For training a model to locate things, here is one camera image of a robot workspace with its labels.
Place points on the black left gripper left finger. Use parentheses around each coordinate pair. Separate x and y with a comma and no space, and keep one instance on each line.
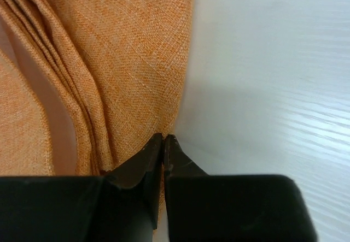
(119,206)

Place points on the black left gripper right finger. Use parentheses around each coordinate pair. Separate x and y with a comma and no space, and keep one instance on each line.
(203,207)

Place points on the orange cloth napkin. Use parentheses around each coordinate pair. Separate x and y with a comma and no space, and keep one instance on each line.
(86,83)

